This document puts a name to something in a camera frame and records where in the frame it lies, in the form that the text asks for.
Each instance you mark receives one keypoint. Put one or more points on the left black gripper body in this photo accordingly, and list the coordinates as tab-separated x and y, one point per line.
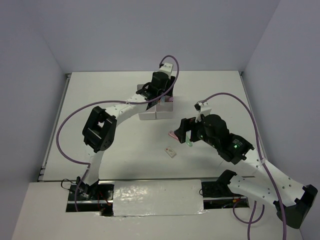
168	88

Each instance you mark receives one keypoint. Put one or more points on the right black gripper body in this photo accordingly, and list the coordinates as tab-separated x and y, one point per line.
209	140

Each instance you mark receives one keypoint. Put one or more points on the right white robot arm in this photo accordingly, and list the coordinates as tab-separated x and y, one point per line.
260	181

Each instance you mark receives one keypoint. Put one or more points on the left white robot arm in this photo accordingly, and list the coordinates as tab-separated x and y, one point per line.
100	127

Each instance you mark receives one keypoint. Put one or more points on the green correction tape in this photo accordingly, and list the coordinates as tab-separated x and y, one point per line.
188	140

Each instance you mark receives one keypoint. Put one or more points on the pink correction tape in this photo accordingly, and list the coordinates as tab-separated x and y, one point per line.
172	134

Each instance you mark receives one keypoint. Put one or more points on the left white divided container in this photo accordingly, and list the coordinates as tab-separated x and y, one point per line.
150	114

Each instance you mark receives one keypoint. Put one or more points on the white eraser box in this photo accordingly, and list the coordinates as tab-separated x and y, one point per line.
170	152

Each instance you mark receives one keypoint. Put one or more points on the silver foil panel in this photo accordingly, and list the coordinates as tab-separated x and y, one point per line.
157	198

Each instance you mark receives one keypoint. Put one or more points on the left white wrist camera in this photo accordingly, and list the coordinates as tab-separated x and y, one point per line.
166	68

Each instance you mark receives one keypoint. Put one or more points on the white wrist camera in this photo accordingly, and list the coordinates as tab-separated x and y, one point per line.
203	109
166	68

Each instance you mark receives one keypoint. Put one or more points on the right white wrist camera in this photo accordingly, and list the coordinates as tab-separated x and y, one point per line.
203	109

